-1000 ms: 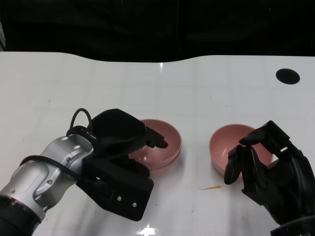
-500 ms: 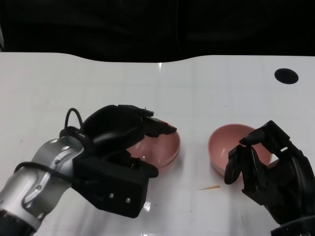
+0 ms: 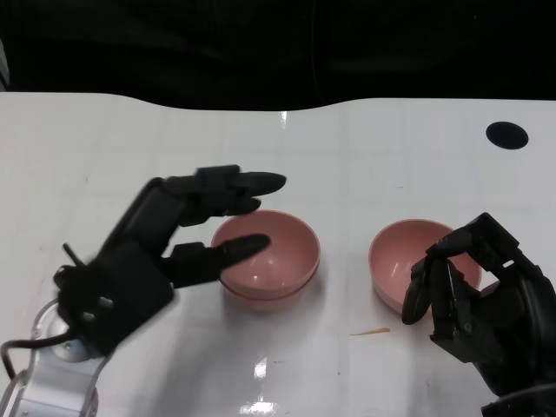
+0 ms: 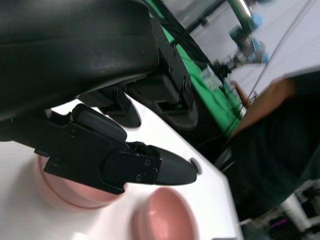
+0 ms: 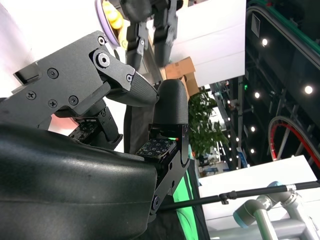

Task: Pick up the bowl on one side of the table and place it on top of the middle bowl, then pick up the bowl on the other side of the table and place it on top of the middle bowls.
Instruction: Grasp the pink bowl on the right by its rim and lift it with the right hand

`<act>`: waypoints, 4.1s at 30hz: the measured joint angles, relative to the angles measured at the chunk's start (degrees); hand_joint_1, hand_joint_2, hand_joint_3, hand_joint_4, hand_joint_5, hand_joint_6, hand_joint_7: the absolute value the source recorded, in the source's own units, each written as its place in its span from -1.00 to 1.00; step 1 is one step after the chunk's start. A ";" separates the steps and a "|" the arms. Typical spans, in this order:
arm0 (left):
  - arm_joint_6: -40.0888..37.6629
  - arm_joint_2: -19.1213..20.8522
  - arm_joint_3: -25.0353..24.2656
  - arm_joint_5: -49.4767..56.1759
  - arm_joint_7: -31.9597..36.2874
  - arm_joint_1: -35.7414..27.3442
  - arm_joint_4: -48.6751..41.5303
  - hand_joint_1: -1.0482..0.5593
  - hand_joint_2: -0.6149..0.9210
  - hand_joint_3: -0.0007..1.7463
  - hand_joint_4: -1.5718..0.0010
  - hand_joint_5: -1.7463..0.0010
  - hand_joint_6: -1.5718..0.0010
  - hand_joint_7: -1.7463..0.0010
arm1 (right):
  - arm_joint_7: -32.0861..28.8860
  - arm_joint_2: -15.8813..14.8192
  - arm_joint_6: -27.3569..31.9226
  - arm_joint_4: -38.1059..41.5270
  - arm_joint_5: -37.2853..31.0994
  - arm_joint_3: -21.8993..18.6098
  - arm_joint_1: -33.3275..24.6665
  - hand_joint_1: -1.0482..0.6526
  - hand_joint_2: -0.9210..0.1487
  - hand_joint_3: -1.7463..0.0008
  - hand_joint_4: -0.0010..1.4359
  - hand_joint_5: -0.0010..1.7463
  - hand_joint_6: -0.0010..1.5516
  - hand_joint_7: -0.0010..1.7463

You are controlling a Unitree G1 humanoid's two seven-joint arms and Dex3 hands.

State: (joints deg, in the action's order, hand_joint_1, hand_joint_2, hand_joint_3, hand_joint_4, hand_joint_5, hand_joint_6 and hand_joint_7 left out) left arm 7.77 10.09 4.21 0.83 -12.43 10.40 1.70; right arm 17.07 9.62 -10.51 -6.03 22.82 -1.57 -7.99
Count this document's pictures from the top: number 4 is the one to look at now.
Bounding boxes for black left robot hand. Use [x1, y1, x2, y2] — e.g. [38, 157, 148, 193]
[0, 0, 200, 196]

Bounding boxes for pink bowl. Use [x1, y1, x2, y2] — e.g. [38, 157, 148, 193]
[37, 154, 126, 205]
[34, 158, 118, 210]
[130, 187, 201, 240]

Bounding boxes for person bare forearm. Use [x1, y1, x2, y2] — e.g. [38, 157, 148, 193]
[228, 77, 300, 141]

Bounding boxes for black metal pole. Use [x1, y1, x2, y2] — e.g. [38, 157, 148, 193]
[149, 11, 213, 66]

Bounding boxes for small labelled box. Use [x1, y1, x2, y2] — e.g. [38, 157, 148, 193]
[201, 66, 221, 91]

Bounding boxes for green backdrop cloth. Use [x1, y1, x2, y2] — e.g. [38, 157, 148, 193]
[147, 0, 247, 137]

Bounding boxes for black backdrop curtain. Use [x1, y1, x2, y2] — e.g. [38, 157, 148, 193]
[189, 97, 238, 161]

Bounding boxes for person dark shirt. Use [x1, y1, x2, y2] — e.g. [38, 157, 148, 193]
[217, 72, 320, 221]

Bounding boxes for white roll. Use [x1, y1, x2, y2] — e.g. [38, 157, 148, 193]
[276, 194, 310, 232]

